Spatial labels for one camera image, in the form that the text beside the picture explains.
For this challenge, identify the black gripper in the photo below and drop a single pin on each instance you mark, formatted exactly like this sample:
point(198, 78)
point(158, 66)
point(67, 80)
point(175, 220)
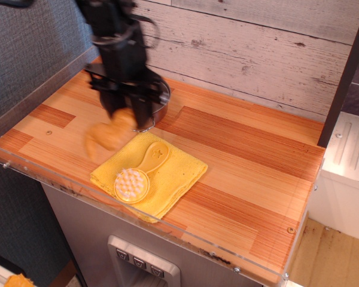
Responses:
point(123, 67)

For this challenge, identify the yellow rubber chicken wing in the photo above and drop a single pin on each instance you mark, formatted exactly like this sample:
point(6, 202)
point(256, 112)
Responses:
point(113, 135)

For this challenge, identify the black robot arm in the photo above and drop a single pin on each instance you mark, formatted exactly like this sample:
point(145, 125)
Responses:
point(113, 19)

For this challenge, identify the small stainless steel pot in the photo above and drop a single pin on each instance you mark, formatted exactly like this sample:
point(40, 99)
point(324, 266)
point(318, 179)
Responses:
point(159, 96)

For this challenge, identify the yellow round scrub brush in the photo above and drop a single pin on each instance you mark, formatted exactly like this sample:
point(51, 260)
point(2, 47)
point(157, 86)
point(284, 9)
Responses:
point(132, 185)

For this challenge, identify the yellow folded cloth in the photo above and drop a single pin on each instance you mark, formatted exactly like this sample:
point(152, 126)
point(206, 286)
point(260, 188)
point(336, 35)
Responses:
point(168, 183)

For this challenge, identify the silver dispenser button panel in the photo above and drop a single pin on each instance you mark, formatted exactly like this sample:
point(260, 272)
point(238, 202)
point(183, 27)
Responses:
point(134, 266)

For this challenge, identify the orange object bottom left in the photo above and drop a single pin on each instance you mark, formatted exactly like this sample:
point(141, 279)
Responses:
point(18, 280)

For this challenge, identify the dark right shelf post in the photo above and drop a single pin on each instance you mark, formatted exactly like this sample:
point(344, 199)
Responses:
point(341, 92)

